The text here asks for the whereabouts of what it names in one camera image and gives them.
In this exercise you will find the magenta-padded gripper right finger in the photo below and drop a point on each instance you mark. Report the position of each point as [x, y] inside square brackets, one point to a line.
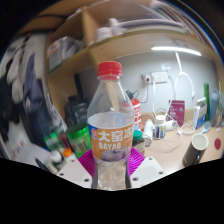
[146, 171]

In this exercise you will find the hanging clothes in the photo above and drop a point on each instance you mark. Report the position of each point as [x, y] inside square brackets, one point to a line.
[31, 90]

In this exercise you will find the magenta carton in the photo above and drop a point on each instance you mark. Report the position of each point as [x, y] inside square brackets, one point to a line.
[176, 112]

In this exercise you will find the under-shelf light strip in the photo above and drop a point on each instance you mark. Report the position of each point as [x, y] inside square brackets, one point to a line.
[176, 50]

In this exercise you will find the white and blue carton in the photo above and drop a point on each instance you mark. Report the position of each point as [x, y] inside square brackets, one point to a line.
[200, 113]

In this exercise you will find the plain white bottle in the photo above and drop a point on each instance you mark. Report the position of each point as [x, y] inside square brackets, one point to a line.
[148, 131]

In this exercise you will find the white pill bottle blue label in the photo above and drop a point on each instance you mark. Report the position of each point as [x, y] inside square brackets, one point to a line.
[160, 128]

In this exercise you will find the dark jar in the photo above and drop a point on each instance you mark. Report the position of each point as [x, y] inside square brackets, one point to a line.
[138, 142]

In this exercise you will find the black mug white inside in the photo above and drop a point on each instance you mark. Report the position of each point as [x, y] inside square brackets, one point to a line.
[193, 153]

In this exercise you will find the white wall power socket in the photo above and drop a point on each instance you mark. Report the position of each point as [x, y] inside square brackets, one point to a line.
[159, 77]

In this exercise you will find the green-lidded jar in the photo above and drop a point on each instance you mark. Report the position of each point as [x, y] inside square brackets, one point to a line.
[78, 138]

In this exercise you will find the clear orange-labelled drink bottle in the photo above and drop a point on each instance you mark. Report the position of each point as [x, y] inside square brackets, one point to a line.
[111, 133]

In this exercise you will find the red and white canister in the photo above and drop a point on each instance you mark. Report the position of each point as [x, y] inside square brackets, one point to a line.
[136, 113]

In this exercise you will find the black bag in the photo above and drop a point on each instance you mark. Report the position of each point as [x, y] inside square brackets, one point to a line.
[76, 111]

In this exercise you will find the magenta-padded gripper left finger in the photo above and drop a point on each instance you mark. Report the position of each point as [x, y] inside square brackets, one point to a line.
[73, 171]

